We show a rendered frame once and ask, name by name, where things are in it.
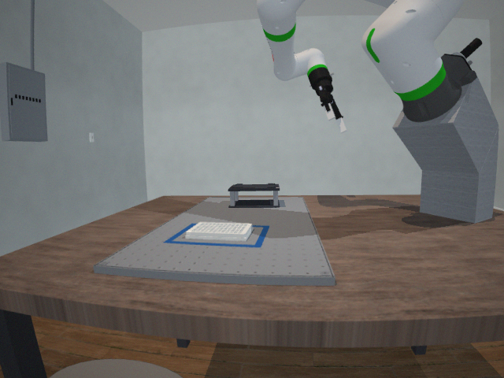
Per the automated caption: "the dark grey rectangular frame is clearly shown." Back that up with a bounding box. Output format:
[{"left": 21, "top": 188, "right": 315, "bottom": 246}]
[{"left": 228, "top": 183, "right": 280, "bottom": 208}]

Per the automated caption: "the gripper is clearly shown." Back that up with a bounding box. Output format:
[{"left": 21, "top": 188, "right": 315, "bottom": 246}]
[{"left": 314, "top": 80, "right": 347, "bottom": 133}]

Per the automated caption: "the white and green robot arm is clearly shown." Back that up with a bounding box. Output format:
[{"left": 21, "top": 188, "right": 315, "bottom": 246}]
[{"left": 257, "top": 0, "right": 482, "bottom": 122}]

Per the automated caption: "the blue tape rectangle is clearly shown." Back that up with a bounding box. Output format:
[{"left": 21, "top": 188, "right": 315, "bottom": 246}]
[{"left": 164, "top": 224, "right": 269, "bottom": 247}]

